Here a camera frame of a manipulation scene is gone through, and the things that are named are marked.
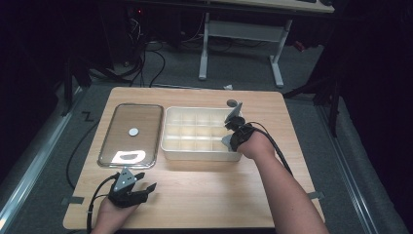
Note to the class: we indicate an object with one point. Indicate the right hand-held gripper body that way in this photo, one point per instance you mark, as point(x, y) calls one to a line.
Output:
point(243, 135)

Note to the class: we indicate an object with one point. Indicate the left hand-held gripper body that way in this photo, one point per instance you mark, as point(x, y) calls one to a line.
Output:
point(125, 191)

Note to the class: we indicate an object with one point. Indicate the white divided storage box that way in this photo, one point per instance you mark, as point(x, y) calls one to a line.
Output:
point(198, 133)

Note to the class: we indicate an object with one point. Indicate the person's right hand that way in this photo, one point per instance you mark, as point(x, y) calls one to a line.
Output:
point(258, 146)

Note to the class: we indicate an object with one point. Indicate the person's left hand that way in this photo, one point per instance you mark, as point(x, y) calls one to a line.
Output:
point(112, 216)

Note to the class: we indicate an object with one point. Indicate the clear plastic box lid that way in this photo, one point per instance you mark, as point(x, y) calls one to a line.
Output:
point(136, 143)

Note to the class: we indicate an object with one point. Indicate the white paper scrap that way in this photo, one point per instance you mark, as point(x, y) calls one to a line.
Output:
point(228, 87)

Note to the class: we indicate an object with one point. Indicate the grey tape strip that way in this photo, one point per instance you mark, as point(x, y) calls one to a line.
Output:
point(73, 200)
point(316, 195)

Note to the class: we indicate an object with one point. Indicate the black stand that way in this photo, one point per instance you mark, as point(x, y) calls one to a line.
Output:
point(69, 87)
point(324, 94)

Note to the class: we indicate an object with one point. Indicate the white-framed desk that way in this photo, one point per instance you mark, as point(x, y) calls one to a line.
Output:
point(243, 31)

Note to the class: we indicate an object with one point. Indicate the metal floor rail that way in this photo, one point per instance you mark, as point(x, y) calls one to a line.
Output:
point(35, 162)
point(350, 182)

